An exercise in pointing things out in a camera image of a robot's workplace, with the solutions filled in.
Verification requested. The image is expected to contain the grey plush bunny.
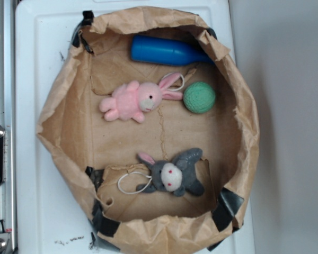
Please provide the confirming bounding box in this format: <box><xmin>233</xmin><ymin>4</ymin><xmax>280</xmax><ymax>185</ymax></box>
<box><xmin>117</xmin><ymin>147</ymin><xmax>205</xmax><ymax>197</ymax></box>

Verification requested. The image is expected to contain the pink plush bunny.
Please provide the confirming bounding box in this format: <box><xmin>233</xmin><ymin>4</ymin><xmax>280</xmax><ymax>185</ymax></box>
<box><xmin>99</xmin><ymin>72</ymin><xmax>184</xmax><ymax>123</ymax></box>

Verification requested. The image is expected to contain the aluminium frame rail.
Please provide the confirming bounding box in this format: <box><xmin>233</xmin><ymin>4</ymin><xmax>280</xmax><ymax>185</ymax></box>
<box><xmin>0</xmin><ymin>1</ymin><xmax>18</xmax><ymax>253</ymax></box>

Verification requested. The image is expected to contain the brown paper bag bin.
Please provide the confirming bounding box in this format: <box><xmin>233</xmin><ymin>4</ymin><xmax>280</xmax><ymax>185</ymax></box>
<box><xmin>37</xmin><ymin>6</ymin><xmax>260</xmax><ymax>253</ymax></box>

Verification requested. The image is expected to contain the green crocheted ball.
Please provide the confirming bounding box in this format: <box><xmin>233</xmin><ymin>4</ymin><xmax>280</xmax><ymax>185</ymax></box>
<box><xmin>183</xmin><ymin>81</ymin><xmax>216</xmax><ymax>114</ymax></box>

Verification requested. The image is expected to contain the white plastic tray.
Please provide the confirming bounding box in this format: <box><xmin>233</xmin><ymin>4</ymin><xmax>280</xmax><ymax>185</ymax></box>
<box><xmin>15</xmin><ymin>1</ymin><xmax>255</xmax><ymax>253</ymax></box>

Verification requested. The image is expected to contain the blue plastic bottle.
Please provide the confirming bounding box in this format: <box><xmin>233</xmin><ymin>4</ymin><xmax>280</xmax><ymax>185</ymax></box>
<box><xmin>130</xmin><ymin>35</ymin><xmax>214</xmax><ymax>66</ymax></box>

